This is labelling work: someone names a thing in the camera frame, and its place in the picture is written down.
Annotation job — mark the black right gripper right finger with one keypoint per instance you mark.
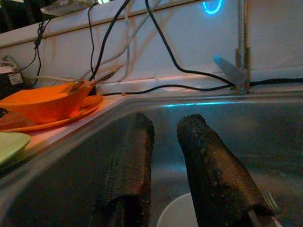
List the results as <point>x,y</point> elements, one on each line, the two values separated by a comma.
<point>213,170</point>

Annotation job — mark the white bowl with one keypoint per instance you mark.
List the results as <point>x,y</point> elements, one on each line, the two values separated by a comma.
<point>177,212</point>

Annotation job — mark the green plate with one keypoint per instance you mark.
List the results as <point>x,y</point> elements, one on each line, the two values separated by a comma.
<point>11,146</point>

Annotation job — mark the orange plate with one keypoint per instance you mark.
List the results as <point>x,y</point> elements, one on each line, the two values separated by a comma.
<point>92,102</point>

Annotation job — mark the white flat device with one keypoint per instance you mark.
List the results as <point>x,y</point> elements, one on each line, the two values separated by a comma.
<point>66,8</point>

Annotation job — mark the white power adapter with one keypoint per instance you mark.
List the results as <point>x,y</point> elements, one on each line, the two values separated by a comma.
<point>14,78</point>

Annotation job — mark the orange bowl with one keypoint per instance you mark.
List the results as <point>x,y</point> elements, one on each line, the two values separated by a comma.
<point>47,104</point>

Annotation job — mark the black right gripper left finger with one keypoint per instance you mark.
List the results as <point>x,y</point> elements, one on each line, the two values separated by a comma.
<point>127,165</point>

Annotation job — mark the silver fork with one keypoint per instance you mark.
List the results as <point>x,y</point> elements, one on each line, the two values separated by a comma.
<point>272,203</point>

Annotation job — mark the steel faucet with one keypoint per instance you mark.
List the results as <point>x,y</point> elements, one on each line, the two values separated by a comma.
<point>242,59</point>

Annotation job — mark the steel sink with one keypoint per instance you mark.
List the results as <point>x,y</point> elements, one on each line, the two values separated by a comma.
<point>71,165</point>

